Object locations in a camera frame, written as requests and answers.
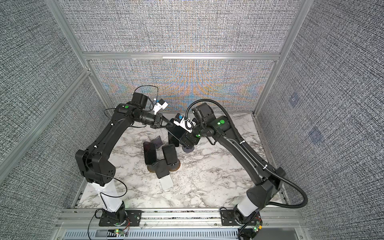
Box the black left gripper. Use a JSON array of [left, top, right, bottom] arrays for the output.
[[136, 111, 174, 130]]

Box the black phone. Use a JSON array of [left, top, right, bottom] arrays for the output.
[[162, 144, 178, 165], [166, 125, 186, 141], [143, 142, 157, 165], [151, 160, 170, 179], [168, 133, 180, 148]]

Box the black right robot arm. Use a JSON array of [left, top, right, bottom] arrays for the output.
[[180, 99, 285, 225]]

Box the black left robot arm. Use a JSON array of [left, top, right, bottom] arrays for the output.
[[75, 93, 174, 226]]

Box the purple round phone stand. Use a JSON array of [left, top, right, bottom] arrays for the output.
[[182, 146, 195, 153]]

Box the black phone on slim stand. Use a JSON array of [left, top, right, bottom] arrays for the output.
[[168, 133, 180, 148]]

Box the purple left phone stand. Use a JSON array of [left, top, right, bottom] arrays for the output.
[[151, 136, 163, 149]]

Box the wooden base stand right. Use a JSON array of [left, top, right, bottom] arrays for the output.
[[168, 160, 181, 172]]

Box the wooden base stand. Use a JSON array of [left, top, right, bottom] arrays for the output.
[[147, 165, 156, 173], [168, 160, 181, 172]]

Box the wooden base stand left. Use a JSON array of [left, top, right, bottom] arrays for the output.
[[147, 165, 156, 173]]

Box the white phone stand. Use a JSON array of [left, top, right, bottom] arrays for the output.
[[159, 175, 174, 191]]

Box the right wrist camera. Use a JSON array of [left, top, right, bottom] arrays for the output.
[[174, 113, 195, 133]]

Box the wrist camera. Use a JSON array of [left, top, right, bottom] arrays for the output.
[[153, 99, 168, 115], [174, 113, 195, 133]]

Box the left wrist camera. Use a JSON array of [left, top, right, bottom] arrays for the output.
[[153, 99, 168, 115]]

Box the thin black left cable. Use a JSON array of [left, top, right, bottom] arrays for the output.
[[86, 85, 159, 240]]

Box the black corrugated cable conduit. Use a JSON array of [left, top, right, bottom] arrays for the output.
[[185, 98, 309, 210]]

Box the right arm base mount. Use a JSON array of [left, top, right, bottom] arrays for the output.
[[219, 208, 244, 227]]

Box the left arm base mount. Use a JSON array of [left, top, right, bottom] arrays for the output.
[[99, 210, 143, 227]]

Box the aluminium front rail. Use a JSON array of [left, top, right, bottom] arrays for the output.
[[55, 208, 307, 229]]

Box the white slotted cable duct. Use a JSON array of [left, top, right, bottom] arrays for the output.
[[62, 229, 238, 240]]

